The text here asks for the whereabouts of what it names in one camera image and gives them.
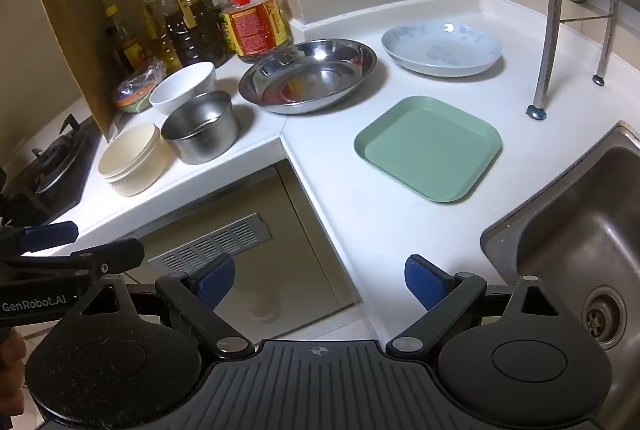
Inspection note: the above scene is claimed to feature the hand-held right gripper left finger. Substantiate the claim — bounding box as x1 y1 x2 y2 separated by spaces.
81 254 254 358

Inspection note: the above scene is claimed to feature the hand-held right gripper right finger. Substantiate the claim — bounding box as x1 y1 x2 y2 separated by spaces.
386 254 562 357

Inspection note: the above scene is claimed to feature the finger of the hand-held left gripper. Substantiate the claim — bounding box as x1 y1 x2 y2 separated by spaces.
0 237 146 283
0 221 80 255

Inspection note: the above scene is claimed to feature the cream ribbed bowl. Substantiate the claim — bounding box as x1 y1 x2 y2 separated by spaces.
97 122 171 198

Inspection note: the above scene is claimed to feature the green square plate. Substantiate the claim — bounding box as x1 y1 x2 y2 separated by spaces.
353 96 503 203

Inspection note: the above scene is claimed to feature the stainless steel pot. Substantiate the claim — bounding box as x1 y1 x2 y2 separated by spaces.
160 90 242 165

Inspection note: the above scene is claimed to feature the white ceramic bowl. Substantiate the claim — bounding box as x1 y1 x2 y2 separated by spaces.
149 62 218 117

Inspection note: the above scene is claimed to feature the wide stainless steel plate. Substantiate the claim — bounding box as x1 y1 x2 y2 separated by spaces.
238 38 378 115

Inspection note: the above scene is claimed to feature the pale blue floral plate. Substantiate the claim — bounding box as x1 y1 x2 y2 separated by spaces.
381 21 504 78

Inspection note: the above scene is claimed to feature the person's left hand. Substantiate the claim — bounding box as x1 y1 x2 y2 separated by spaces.
0 329 27 417

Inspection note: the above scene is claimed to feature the black gas stove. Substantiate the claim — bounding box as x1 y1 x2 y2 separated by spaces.
0 112 103 231

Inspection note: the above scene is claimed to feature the beige cabinet door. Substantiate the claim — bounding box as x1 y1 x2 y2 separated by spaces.
125 165 361 326

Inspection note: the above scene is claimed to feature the stainless steel sink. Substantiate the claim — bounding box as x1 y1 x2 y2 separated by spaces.
480 120 640 361

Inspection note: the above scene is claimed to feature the plastic wrapped package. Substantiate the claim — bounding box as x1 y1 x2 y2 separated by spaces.
112 60 167 115

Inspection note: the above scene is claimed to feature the small yellow cap bottle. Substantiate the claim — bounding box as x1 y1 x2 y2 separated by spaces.
104 4 146 75

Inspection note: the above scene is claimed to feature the brown splash guard panel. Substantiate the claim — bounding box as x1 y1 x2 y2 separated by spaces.
16 0 211 143

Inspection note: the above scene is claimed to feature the yellow oil bottle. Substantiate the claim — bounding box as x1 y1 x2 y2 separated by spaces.
136 0 183 75

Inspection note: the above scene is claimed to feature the dark oil bottle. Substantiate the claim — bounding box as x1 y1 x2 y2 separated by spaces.
159 0 231 68

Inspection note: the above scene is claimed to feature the metal dish rack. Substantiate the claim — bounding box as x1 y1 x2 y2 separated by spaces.
525 0 626 121

